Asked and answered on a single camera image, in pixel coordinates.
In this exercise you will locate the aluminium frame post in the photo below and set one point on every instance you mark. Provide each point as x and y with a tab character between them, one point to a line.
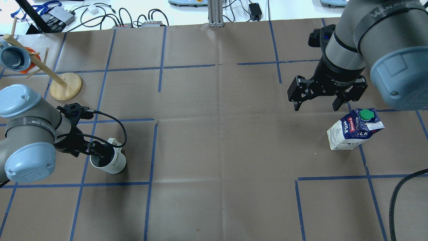
215	13

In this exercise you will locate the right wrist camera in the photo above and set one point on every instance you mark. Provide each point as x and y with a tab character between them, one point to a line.
320	38

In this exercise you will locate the black usb box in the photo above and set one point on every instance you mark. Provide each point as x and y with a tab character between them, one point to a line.
151	24
125	25

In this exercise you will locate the grey usb hub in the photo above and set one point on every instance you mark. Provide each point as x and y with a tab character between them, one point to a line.
66	17

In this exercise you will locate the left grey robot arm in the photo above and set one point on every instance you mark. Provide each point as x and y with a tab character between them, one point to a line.
36	130

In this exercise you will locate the black power adapter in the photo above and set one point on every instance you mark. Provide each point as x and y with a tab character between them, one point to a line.
255	11

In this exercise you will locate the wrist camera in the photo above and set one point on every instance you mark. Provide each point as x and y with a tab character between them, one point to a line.
75	112
320	38

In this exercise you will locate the white mug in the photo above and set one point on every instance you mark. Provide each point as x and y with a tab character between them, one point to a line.
117	162

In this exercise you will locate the wooden mug tree stand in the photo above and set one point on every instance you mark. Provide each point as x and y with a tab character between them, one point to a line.
65	86

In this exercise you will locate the blue mug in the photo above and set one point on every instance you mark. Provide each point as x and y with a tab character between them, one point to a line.
12	57

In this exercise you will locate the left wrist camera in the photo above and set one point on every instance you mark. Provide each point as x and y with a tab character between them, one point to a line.
75	112

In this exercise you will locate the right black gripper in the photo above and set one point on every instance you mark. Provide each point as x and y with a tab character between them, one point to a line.
337	74

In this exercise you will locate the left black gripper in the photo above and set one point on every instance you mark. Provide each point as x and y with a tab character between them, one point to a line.
68	141

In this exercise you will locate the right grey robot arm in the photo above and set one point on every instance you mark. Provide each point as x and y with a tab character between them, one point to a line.
387	36

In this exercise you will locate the blue white milk carton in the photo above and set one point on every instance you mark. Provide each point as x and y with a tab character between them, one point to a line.
354	129

